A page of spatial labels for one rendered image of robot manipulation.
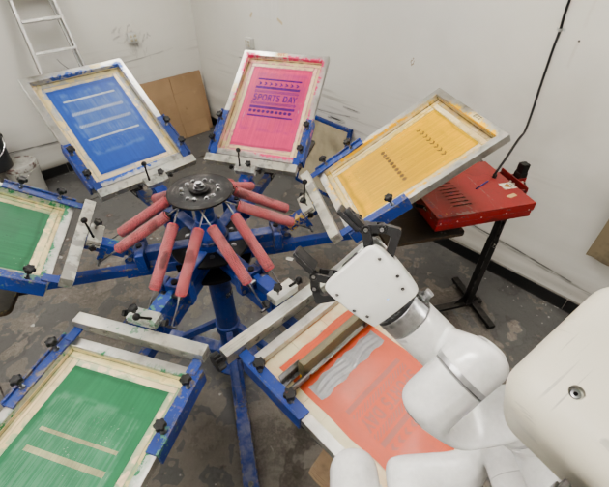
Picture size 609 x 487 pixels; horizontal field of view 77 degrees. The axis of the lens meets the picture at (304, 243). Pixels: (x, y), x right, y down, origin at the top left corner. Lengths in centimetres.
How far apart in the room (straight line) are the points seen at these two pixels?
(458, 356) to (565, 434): 20
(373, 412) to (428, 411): 93
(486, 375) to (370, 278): 18
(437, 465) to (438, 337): 35
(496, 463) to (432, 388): 34
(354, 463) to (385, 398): 66
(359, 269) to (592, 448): 31
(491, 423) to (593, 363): 31
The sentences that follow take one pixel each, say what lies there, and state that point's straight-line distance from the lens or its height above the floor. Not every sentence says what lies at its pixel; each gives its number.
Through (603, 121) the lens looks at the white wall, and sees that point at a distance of 285.
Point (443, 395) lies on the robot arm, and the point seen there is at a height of 181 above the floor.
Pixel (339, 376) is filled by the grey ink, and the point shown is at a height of 96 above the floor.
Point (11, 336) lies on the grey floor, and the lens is 345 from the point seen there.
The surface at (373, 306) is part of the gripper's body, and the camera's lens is 56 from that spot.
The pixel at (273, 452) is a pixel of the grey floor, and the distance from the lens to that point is 242.
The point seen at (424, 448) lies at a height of 96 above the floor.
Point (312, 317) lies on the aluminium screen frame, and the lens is 161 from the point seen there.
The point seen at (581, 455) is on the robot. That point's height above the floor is 197.
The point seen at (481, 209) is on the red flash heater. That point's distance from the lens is 217.
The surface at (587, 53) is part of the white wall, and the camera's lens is 280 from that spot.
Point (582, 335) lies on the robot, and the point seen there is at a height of 201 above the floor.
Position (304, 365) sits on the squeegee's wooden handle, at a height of 106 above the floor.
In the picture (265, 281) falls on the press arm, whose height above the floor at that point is 104.
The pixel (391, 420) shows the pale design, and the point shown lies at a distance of 146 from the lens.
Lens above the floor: 226
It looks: 41 degrees down
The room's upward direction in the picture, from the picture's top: straight up
